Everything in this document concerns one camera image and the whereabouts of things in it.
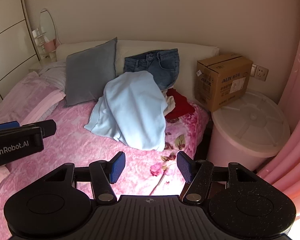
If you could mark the grey pillow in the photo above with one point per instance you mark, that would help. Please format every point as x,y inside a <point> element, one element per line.
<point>90,75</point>

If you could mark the white garment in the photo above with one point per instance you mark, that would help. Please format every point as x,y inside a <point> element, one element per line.
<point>170,105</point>

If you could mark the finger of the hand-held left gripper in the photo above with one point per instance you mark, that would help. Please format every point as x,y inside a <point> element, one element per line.
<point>48,127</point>
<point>5,126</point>

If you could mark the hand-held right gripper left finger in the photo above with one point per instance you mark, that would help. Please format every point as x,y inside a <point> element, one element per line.
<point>117,166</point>

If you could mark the light blue sweatshirt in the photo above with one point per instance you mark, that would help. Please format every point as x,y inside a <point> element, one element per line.
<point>135,105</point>

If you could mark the cream wardrobe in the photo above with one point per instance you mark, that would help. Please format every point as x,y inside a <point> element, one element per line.
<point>7,42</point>

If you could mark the pale pink quilt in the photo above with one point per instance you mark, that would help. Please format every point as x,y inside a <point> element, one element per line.
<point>27,92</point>

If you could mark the red garment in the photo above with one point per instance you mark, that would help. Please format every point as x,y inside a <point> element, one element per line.
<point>180,105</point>

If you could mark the blue denim jeans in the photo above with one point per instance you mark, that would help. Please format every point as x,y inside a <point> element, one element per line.
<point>165,67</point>

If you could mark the oval mirror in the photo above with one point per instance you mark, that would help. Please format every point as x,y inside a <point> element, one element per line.
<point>47,25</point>

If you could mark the pink bin with white lid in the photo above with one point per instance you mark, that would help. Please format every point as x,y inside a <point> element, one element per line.
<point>250,120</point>

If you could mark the white wall socket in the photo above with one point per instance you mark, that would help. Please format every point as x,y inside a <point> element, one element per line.
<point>261,73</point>

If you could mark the long white pillow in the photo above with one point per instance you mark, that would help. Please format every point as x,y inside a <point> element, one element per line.
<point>202,67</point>

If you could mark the pink floral blanket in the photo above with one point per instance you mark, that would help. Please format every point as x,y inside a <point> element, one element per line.
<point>77,142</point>

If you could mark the pink curtain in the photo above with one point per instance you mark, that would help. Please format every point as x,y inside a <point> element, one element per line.
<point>297,105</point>

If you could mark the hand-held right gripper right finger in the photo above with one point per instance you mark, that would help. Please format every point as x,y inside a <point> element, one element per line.
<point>185,166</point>

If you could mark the brown cardboard box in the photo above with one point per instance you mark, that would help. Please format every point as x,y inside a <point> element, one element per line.
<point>225,80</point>

